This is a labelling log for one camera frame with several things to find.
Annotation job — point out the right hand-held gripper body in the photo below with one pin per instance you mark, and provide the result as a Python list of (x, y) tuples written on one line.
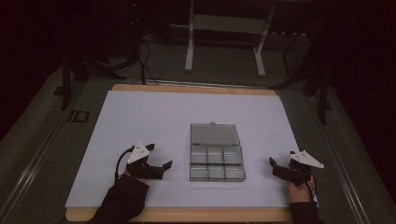
[(299, 171)]

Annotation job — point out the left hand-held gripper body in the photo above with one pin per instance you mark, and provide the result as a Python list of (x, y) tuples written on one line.
[(139, 153)]

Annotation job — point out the clear plastic compartment box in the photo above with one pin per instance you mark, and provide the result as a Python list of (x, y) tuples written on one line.
[(215, 154)]

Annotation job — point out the person's right hand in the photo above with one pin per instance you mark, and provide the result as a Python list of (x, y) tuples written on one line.
[(297, 193)]

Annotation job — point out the person's left hand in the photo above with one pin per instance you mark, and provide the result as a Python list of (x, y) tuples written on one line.
[(137, 178)]

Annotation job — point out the white table mat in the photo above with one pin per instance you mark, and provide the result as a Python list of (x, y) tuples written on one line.
[(162, 118)]

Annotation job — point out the black metal stand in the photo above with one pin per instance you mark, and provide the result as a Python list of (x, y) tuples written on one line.
[(73, 74), (317, 84)]

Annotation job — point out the dark tower with red light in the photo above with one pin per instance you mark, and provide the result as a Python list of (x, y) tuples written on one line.
[(134, 25)]

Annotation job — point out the metal floor rail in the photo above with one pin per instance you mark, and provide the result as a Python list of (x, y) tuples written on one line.
[(341, 168), (29, 174)]

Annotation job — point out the black rectangular floor bracket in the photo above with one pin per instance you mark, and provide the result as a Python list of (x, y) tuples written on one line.
[(78, 116)]

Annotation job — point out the white metal stand frame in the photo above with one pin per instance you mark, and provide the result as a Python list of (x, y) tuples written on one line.
[(225, 28)]

